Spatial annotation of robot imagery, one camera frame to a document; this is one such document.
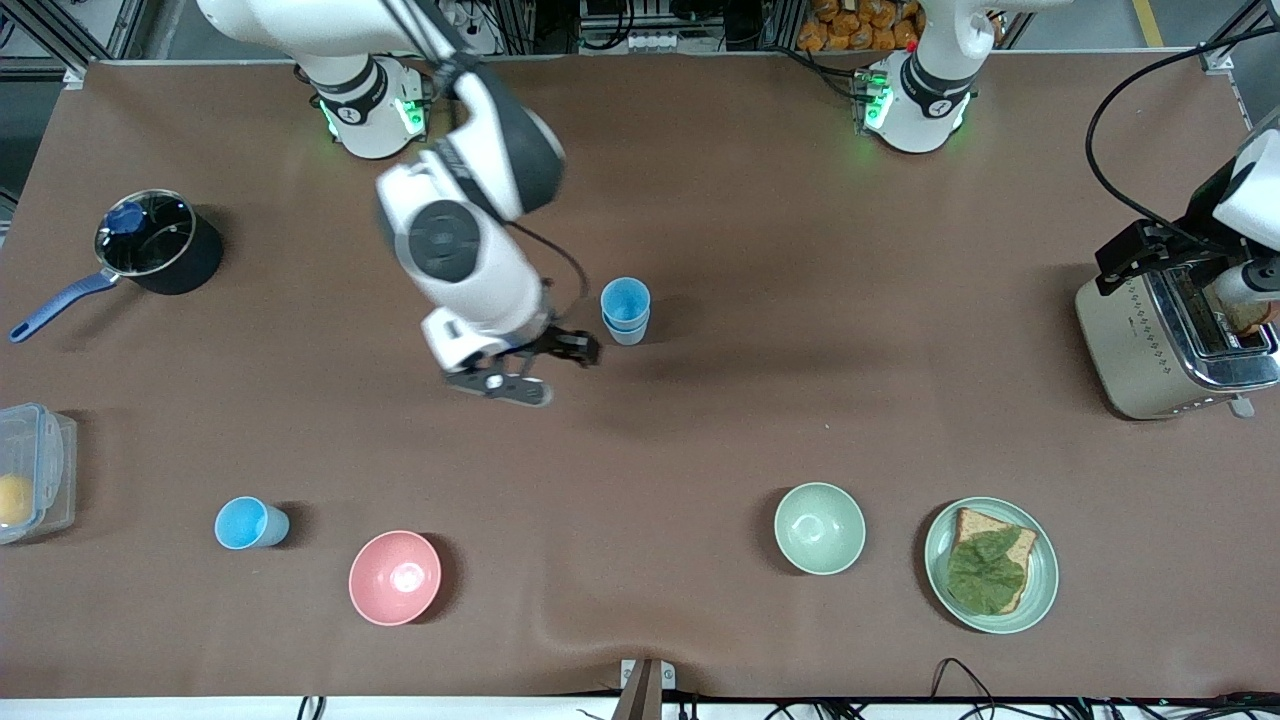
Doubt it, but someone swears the silver toaster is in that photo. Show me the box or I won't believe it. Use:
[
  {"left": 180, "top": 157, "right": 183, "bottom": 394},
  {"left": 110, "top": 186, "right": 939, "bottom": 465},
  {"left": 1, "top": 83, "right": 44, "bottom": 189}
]
[{"left": 1075, "top": 255, "right": 1280, "bottom": 421}]

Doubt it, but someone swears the pink bowl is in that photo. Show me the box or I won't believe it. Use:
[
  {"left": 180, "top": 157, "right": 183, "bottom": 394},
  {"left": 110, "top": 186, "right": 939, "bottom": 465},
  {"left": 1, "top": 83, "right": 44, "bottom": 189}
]
[{"left": 348, "top": 530, "right": 442, "bottom": 627}]

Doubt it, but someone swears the pale green bowl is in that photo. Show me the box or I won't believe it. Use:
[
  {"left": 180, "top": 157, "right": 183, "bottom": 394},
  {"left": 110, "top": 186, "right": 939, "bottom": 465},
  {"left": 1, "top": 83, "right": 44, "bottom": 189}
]
[{"left": 773, "top": 482, "right": 867, "bottom": 576}]

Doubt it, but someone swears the pale green plate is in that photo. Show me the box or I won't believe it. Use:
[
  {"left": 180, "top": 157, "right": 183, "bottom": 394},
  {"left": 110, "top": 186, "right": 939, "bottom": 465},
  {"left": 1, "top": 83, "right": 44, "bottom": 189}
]
[{"left": 924, "top": 497, "right": 1059, "bottom": 635}]

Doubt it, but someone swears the white power strip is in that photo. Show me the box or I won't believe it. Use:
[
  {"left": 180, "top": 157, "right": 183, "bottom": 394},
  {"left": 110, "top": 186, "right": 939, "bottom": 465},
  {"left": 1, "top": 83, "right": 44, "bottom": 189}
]
[{"left": 435, "top": 0, "right": 501, "bottom": 37}]

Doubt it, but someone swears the green lettuce leaf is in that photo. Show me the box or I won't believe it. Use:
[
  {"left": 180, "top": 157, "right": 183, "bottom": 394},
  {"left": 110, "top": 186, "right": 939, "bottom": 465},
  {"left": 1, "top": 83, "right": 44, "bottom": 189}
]
[{"left": 946, "top": 527, "right": 1031, "bottom": 615}]

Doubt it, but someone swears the glass pot lid blue knob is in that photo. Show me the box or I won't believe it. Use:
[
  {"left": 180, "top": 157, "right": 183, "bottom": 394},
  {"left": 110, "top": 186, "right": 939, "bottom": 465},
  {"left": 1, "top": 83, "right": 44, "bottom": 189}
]
[{"left": 95, "top": 190, "right": 196, "bottom": 278}]

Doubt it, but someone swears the bag of bread rolls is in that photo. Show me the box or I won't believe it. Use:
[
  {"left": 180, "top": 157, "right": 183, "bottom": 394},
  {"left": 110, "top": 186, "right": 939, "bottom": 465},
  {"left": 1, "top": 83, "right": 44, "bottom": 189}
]
[{"left": 797, "top": 0, "right": 921, "bottom": 51}]

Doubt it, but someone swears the clear plastic lidded container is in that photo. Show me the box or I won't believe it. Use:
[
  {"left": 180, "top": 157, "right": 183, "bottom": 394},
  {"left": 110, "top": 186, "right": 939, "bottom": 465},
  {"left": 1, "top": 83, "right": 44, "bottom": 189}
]
[{"left": 0, "top": 402, "right": 79, "bottom": 546}]

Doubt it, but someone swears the orange round fruit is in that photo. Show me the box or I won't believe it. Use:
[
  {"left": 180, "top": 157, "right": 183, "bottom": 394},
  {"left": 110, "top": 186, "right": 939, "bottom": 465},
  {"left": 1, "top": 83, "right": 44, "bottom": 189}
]
[{"left": 0, "top": 473, "right": 34, "bottom": 528}]

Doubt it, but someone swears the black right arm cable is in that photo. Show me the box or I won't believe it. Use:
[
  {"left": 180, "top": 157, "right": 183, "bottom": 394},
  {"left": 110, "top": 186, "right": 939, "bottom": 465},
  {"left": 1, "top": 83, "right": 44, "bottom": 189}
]
[{"left": 380, "top": 0, "right": 591, "bottom": 301}]

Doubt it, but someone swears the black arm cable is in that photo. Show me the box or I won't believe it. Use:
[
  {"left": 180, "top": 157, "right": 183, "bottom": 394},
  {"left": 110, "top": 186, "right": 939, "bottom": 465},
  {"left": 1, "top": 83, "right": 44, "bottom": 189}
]
[
  {"left": 380, "top": 0, "right": 591, "bottom": 301},
  {"left": 1085, "top": 22, "right": 1280, "bottom": 246}
]

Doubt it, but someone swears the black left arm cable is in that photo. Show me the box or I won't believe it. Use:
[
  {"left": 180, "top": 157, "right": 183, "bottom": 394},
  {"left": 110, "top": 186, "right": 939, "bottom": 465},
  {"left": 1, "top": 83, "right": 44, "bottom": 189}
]
[{"left": 1085, "top": 22, "right": 1280, "bottom": 246}]

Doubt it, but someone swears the black pot blue handle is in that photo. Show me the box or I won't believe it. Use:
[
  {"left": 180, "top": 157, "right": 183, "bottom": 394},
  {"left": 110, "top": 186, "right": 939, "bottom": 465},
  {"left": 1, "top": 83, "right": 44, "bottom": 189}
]
[{"left": 8, "top": 189, "right": 225, "bottom": 345}]

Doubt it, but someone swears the metal table clamp bracket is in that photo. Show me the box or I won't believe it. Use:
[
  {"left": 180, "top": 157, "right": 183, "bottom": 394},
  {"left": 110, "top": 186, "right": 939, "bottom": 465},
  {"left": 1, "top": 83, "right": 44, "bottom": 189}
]
[{"left": 612, "top": 658, "right": 677, "bottom": 720}]

